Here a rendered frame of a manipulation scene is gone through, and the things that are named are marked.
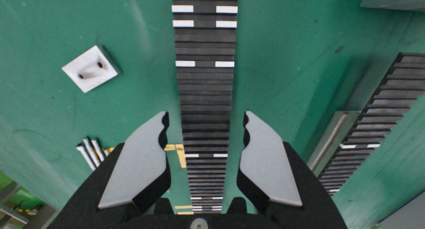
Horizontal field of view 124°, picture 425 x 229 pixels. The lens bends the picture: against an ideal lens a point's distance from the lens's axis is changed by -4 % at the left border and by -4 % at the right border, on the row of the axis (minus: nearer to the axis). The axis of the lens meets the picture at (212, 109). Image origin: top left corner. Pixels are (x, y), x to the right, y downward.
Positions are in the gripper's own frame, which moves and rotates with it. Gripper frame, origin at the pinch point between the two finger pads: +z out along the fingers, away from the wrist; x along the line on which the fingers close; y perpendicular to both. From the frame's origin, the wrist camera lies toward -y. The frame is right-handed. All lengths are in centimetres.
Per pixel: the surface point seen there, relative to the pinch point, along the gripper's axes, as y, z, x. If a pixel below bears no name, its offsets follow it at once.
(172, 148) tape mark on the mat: 8.0, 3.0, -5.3
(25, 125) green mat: 3.9, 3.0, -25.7
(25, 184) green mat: 18.7, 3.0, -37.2
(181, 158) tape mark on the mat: 10.4, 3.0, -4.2
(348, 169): 9.4, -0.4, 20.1
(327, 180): 11.7, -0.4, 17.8
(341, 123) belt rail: 3.0, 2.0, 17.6
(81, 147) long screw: 7.1, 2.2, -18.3
